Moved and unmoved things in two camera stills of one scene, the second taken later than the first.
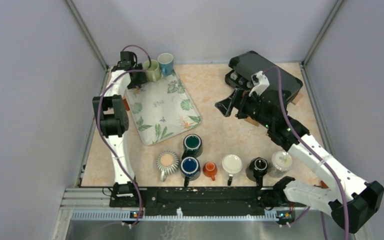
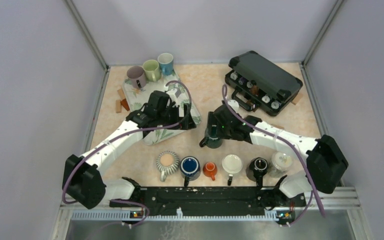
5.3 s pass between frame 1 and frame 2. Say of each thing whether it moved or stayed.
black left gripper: moved
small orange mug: stayed
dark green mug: moved
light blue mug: stayed
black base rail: stayed
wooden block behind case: stayed
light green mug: stayed
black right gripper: moved
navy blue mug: stayed
